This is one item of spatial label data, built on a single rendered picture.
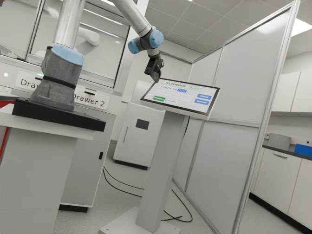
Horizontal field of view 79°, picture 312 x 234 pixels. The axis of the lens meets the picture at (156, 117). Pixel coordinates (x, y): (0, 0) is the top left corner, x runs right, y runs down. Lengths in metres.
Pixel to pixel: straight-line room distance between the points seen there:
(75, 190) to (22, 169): 0.91
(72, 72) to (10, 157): 0.34
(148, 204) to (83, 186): 0.51
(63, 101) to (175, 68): 4.36
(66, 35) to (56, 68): 0.22
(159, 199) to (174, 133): 0.49
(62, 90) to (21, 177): 0.31
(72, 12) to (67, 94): 0.38
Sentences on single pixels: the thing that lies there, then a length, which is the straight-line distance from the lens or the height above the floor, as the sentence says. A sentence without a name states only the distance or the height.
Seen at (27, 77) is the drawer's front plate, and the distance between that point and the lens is 1.55.
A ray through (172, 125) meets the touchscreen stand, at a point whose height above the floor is 0.84.
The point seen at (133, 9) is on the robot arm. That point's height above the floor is 1.30.
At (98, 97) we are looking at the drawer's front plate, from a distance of 1.48.
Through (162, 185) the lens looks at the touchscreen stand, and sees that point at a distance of 1.49.
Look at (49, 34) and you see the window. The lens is 1.62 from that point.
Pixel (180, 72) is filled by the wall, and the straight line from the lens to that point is 5.00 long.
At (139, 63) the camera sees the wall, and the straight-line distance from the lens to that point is 4.80.
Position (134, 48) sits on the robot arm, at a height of 1.19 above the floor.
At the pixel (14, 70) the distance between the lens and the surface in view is 1.60.
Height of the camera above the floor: 0.85
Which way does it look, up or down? 1 degrees up
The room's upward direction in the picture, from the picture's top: 15 degrees clockwise
